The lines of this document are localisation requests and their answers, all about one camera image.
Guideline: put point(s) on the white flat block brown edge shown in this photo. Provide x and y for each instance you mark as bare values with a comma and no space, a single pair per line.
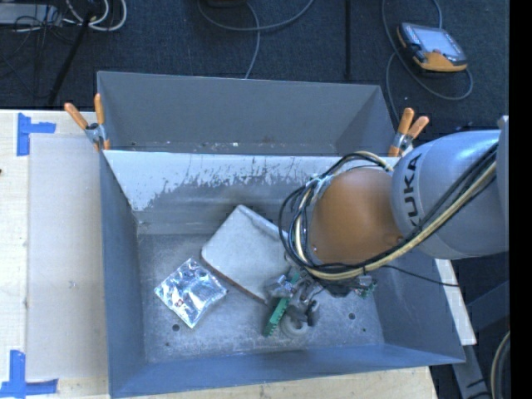
243,247

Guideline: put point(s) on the grey metal bin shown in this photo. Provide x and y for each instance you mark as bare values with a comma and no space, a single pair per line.
232,339

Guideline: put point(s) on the clear plastic packet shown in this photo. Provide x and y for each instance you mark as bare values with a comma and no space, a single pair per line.
190,291

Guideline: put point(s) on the pale wood flat board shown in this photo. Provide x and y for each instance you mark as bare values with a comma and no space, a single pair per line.
66,256

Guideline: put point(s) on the black cylinder on white bracket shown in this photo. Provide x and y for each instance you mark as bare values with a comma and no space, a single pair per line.
312,312

